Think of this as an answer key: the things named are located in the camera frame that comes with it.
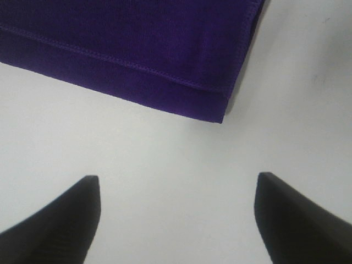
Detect purple microfiber towel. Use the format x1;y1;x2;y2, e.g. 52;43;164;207
1;1;263;123

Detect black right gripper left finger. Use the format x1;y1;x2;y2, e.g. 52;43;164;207
1;175;101;263

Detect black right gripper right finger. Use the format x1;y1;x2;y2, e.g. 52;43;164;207
254;172;351;263

